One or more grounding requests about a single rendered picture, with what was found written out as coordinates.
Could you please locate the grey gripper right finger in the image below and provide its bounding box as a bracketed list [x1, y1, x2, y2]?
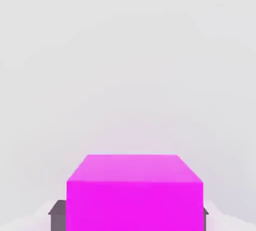
[203, 199, 256, 231]

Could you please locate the small magenta cube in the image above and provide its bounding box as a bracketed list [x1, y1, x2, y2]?
[66, 154, 204, 231]

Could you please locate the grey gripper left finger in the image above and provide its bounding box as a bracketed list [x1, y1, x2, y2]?
[0, 199, 68, 231]

